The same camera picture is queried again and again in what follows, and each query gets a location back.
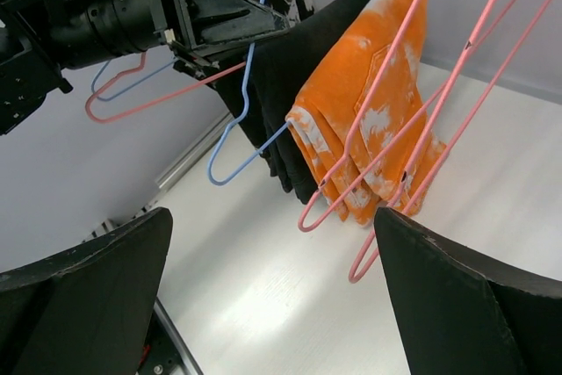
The blue hanger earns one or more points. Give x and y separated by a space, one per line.
237 120
116 77

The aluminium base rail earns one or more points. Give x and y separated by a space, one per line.
164 350

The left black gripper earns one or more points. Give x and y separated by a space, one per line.
196 30

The pink hanger of red trousers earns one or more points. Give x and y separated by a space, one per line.
428 151

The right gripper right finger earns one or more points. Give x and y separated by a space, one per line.
461 312

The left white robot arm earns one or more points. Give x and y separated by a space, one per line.
41 38

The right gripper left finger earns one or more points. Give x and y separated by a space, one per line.
86 310

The plain black trousers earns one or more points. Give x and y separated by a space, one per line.
279 69

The orange white trousers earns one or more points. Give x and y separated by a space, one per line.
337 93

